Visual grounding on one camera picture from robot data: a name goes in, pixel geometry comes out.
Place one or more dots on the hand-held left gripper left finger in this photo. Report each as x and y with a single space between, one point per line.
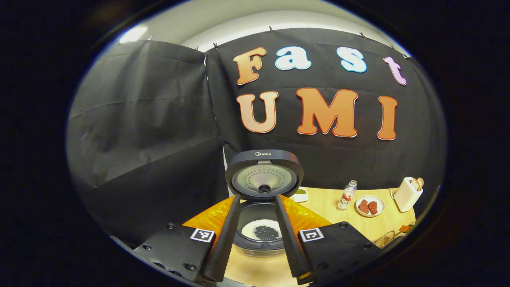
229 243

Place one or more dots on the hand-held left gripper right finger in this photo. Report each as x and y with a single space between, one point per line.
291 247

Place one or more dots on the white rice heap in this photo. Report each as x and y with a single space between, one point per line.
255 227

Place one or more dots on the dark grey rice cooker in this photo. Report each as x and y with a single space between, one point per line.
263 159

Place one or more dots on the white divided grain dish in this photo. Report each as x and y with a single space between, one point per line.
301 194

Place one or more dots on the clear drink bottle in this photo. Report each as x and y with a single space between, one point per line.
346 199

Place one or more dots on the red meat piece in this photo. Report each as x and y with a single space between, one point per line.
363 206
373 207

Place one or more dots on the white round plate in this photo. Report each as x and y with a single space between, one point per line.
380 205

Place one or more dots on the white toaster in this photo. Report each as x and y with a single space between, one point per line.
404 197

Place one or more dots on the toast slice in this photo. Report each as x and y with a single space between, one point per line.
420 182
414 184

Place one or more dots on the black backdrop cloth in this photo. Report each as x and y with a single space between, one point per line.
159 119

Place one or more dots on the ceiling light panel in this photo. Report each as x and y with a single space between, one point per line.
133 35

